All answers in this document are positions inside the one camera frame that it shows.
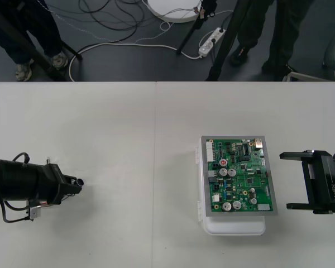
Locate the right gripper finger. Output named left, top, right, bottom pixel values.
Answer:
left=286, top=202, right=314, bottom=211
left=279, top=151, right=307, bottom=161

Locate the green circuit board grey frame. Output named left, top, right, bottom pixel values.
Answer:
left=200, top=136, right=279, bottom=218

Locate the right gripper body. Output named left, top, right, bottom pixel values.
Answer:
left=301, top=150, right=335, bottom=216

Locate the black floor cable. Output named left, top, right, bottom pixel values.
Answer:
left=111, top=0, right=157, bottom=43
left=78, top=0, right=146, bottom=27

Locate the person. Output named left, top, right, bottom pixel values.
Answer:
left=0, top=0, right=69, bottom=82
left=230, top=0, right=326, bottom=82

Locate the thick white floor cable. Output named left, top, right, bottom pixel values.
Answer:
left=68, top=41, right=202, bottom=82

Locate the white power strip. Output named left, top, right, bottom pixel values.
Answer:
left=198, top=27, right=227, bottom=59

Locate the milky plastic box with lid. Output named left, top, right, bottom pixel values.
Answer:
left=194, top=145, right=266, bottom=237

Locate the white round base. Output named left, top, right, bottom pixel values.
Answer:
left=146, top=0, right=205, bottom=23

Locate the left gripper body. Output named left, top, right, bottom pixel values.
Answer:
left=41, top=163, right=65, bottom=207

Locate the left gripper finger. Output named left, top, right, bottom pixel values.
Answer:
left=61, top=175, right=79, bottom=185
left=58, top=183, right=83, bottom=195

